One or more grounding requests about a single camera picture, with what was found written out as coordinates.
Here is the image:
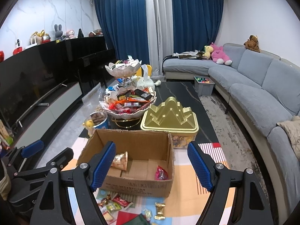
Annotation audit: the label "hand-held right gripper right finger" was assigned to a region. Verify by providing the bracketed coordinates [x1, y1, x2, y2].
[187, 141, 273, 225]

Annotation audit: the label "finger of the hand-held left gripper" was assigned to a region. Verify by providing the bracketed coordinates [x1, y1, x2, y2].
[5, 140, 44, 167]
[13, 148, 74, 179]

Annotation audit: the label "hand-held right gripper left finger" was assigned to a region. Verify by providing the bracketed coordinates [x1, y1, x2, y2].
[29, 141, 116, 225]

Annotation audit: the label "beige orange-print snack packet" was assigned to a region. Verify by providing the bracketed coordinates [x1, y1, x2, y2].
[111, 151, 129, 171]

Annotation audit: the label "brown candy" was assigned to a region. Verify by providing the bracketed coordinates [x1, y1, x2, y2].
[97, 194, 112, 208]

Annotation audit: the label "red candy packet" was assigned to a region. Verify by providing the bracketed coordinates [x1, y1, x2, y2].
[155, 166, 169, 181]

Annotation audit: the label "red snack packet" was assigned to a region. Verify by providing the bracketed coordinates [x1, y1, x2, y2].
[112, 196, 134, 209]

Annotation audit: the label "cardboard box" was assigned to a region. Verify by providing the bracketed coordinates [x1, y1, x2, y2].
[77, 128, 176, 198]

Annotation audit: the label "green-yellow snack packet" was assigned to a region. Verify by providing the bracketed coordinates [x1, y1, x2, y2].
[106, 203, 122, 212]

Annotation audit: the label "white-red cookie packet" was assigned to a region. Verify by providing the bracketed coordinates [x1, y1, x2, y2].
[101, 212, 118, 225]

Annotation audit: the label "gold candy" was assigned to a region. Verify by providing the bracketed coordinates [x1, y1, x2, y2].
[155, 202, 166, 221]

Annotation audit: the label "dark green snack packet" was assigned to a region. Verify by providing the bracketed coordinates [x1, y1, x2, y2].
[135, 214, 152, 225]

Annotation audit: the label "clear jar of chocolate snacks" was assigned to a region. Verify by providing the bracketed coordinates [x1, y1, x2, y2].
[90, 111, 109, 130]

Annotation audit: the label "colourful packaging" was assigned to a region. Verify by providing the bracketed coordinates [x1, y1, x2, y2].
[0, 119, 14, 149]

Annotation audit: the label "yellow bear figurine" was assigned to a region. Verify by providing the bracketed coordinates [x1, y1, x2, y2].
[84, 119, 95, 137]

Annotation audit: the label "gold tiered bowl stand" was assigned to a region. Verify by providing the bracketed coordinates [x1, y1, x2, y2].
[112, 74, 142, 129]

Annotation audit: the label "grey patterned rug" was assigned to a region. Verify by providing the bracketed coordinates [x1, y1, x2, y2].
[199, 91, 270, 193]

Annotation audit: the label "grey television cabinet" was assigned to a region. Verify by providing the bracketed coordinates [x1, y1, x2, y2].
[7, 82, 83, 150]

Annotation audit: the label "large white petal bowl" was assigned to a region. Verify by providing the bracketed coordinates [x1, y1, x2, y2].
[98, 86, 157, 122]

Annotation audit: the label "gold mountain-shaped tin box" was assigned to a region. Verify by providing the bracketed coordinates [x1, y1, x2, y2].
[140, 96, 199, 149]

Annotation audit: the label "snack heap in large bowl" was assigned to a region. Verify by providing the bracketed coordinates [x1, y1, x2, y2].
[101, 87, 156, 113]

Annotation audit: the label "black television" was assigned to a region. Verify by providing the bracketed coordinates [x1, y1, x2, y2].
[0, 44, 71, 125]

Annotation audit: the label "grey storage bin with toys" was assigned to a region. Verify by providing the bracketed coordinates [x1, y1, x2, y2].
[193, 75, 215, 96]

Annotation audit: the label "white plush toy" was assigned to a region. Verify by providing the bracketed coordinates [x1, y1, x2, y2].
[136, 64, 162, 92]

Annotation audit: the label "small white petal bowl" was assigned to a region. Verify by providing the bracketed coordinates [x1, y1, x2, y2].
[105, 60, 143, 78]

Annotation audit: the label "beige blanket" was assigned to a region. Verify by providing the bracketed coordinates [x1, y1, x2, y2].
[277, 115, 300, 155]

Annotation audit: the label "yellow plastic chair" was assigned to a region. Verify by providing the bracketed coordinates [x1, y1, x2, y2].
[136, 64, 153, 77]

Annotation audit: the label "grey curved sofa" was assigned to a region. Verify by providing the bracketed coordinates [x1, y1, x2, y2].
[162, 43, 300, 216]

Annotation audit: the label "snack heap in small bowl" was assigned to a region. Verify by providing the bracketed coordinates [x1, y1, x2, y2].
[109, 56, 141, 68]

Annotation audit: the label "black upright piano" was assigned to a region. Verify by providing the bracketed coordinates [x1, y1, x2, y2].
[56, 36, 116, 96]

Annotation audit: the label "clothes on sofa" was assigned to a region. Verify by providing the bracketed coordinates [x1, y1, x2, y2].
[173, 50, 205, 59]

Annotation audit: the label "gold balloons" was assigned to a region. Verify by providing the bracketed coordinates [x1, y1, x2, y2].
[30, 30, 51, 44]

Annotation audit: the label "pink plush toy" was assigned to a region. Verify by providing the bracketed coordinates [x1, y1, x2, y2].
[210, 43, 233, 65]

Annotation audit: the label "yellow plush toy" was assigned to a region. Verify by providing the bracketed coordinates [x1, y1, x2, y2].
[202, 45, 214, 60]

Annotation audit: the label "grey rabbit plush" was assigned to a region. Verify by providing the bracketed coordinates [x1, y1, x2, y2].
[54, 24, 64, 40]

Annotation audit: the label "brown plush toy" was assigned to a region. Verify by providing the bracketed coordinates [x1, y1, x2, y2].
[243, 35, 260, 53]

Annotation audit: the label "white sheer curtain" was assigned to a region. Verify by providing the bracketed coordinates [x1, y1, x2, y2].
[144, 0, 175, 77]

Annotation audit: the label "blue curtain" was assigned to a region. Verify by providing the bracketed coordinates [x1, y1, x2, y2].
[92, 0, 150, 66]
[170, 0, 224, 54]

